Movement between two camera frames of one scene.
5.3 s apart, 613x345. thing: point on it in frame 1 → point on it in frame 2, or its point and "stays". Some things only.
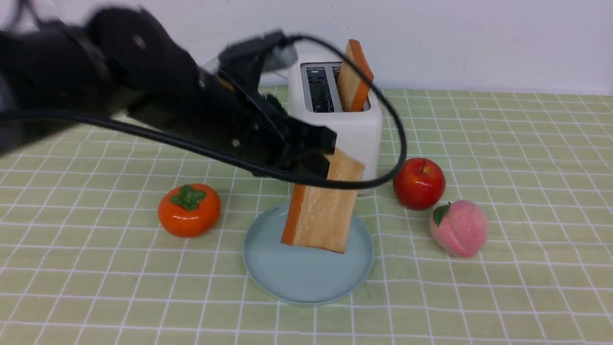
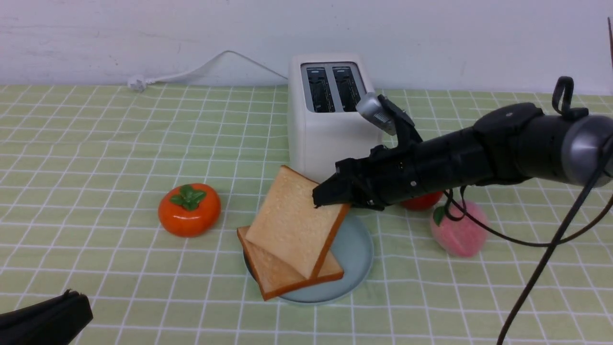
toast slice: (354, 85) → (288, 226)
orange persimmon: (190, 210) stays
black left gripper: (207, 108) → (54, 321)
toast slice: (320, 217) → (275, 279)
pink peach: (460, 228) stays
